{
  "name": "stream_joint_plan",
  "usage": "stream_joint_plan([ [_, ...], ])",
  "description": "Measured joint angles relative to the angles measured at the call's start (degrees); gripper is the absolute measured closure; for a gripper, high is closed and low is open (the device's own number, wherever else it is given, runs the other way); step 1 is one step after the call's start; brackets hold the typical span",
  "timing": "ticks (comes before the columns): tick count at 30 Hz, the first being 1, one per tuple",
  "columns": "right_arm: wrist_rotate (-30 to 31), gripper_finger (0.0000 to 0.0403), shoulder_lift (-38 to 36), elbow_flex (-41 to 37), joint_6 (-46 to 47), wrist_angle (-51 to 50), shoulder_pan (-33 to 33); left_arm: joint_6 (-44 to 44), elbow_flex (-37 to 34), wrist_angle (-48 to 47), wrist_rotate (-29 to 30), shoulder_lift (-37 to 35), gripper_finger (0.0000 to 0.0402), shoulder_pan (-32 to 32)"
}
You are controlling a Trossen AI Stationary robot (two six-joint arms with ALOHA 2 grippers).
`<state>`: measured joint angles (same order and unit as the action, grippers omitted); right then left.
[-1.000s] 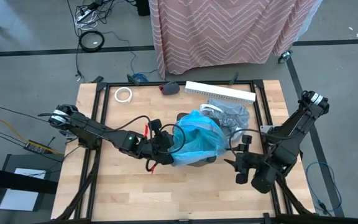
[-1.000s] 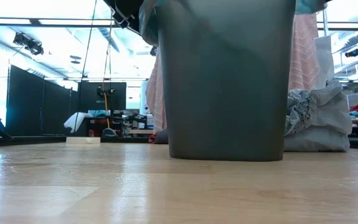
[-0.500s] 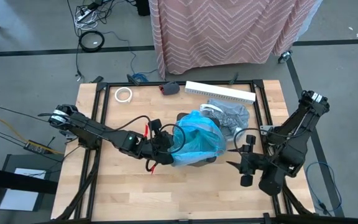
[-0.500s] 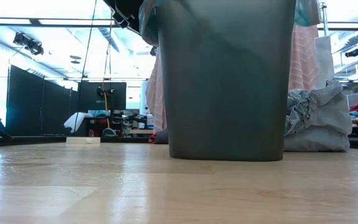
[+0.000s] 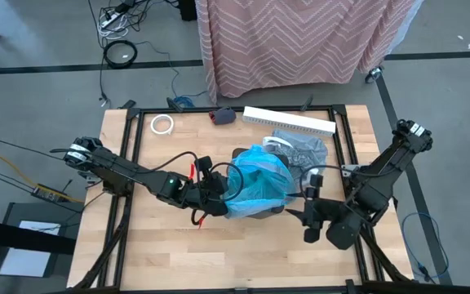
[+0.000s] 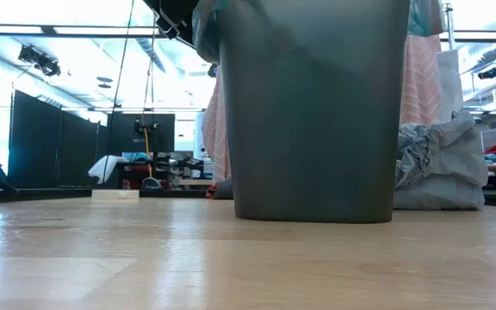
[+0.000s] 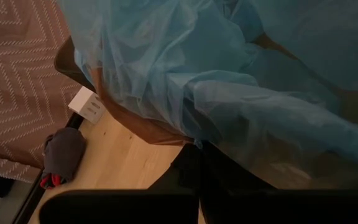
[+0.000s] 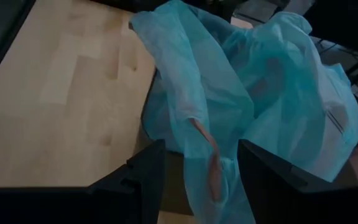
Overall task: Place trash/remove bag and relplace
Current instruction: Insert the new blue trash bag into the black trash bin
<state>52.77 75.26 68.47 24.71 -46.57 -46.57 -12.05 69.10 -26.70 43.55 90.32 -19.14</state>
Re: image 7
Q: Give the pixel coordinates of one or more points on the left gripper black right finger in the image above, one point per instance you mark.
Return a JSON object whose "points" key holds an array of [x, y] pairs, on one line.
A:
{"points": [[259, 205]]}

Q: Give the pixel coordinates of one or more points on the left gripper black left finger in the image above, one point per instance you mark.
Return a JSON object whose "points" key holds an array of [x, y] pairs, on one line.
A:
{"points": [[120, 207]]}

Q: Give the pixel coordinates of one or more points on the dark grey trash bin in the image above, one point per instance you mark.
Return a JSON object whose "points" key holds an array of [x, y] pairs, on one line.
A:
{"points": [[129, 121]]}

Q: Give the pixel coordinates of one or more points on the blue plastic trash bag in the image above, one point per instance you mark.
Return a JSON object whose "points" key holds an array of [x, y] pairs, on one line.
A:
{"points": [[213, 77]]}

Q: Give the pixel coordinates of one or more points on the dark grey red pouch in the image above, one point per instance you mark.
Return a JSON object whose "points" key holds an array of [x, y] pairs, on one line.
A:
{"points": [[62, 155]]}

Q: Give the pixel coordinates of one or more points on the pink chevron cloth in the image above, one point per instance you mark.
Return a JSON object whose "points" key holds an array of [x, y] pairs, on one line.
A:
{"points": [[17, 87]]}

